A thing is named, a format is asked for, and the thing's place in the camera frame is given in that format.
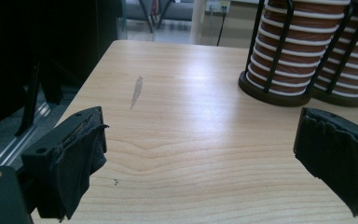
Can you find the white wall outlet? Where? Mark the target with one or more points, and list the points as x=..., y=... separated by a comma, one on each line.
x=216, y=5

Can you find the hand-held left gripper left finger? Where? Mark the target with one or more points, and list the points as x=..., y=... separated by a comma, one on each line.
x=59, y=161

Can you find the black stand leg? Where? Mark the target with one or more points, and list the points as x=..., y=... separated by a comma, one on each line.
x=31, y=99

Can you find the stack of brown paper cups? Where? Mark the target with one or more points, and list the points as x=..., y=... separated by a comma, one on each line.
x=295, y=59
x=354, y=62

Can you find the white pillar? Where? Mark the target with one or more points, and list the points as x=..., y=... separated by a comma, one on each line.
x=198, y=21

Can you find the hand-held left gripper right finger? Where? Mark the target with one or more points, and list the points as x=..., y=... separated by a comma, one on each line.
x=332, y=155

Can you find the aluminium floor rail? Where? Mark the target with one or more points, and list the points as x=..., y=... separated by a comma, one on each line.
x=21, y=137

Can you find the black chair legs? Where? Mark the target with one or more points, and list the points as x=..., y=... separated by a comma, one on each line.
x=147, y=18

